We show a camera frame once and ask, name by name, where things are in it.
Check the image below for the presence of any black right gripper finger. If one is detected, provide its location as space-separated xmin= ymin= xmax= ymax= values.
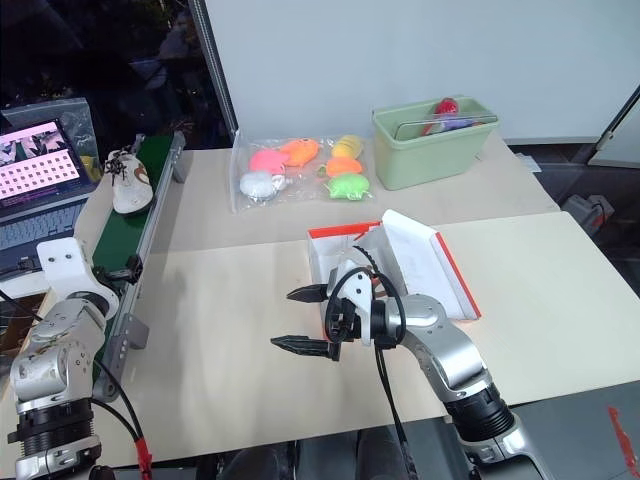
xmin=270 ymin=335 xmax=335 ymax=360
xmin=285 ymin=282 xmax=330 ymax=305

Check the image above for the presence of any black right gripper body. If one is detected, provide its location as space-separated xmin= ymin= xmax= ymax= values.
xmin=323 ymin=296 xmax=364 ymax=362

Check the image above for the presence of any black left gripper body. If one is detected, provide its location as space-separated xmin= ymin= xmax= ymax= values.
xmin=91 ymin=264 xmax=127 ymax=289

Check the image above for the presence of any white orange shoebox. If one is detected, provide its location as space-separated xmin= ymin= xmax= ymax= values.
xmin=305 ymin=208 xmax=484 ymax=322

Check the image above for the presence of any green conveyor belt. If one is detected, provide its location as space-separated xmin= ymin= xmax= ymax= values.
xmin=92 ymin=132 xmax=187 ymax=403

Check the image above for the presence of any white shoe with black laces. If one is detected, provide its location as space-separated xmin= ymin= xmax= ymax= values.
xmin=103 ymin=144 xmax=154 ymax=216

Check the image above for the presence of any clear zip bag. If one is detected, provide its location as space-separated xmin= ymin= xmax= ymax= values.
xmin=230 ymin=130 xmax=377 ymax=215

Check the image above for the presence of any open laptop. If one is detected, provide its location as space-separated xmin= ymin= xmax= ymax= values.
xmin=0 ymin=116 xmax=101 ymax=275

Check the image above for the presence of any green toy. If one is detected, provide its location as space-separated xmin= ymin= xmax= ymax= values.
xmin=326 ymin=172 xmax=372 ymax=202

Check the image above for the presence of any white fluffy toy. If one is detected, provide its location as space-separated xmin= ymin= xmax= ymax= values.
xmin=239 ymin=169 xmax=294 ymax=202

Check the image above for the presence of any dark rounded shape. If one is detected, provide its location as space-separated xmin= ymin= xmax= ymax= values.
xmin=232 ymin=441 xmax=302 ymax=480

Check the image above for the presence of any small orange toy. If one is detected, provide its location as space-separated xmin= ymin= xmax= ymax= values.
xmin=323 ymin=156 xmax=364 ymax=177

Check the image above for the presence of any pink toy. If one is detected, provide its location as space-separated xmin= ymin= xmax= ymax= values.
xmin=249 ymin=149 xmax=290 ymax=174

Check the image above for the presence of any orange fish toy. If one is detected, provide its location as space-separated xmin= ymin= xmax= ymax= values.
xmin=278 ymin=138 xmax=322 ymax=167

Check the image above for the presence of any yellow toy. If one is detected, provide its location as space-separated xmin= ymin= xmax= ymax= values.
xmin=330 ymin=134 xmax=363 ymax=159

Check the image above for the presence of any green plastic bin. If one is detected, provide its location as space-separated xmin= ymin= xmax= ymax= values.
xmin=371 ymin=96 xmax=501 ymax=192

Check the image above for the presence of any purple toy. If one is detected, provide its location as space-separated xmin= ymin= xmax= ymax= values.
xmin=438 ymin=116 xmax=485 ymax=133

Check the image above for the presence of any red toy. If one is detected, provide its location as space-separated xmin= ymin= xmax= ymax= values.
xmin=424 ymin=97 xmax=462 ymax=137

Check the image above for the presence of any grey and red device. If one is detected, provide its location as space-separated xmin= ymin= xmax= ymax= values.
xmin=559 ymin=191 xmax=615 ymax=237

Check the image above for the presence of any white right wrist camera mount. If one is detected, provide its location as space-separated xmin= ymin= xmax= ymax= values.
xmin=329 ymin=258 xmax=377 ymax=347

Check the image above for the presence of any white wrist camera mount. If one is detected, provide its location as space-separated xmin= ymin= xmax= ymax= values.
xmin=36 ymin=238 xmax=121 ymax=322
xmin=329 ymin=258 xmax=377 ymax=347

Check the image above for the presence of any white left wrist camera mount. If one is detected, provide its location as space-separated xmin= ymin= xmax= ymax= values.
xmin=36 ymin=238 xmax=121 ymax=322

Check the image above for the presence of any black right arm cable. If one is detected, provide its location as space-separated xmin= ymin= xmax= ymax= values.
xmin=323 ymin=267 xmax=417 ymax=480

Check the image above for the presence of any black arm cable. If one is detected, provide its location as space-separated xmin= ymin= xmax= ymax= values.
xmin=323 ymin=267 xmax=417 ymax=480
xmin=91 ymin=358 xmax=154 ymax=475

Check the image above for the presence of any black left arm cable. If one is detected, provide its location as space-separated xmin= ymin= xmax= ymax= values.
xmin=91 ymin=358 xmax=154 ymax=475

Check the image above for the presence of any aluminium profile post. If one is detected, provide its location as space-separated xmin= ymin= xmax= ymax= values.
xmin=191 ymin=0 xmax=239 ymax=147

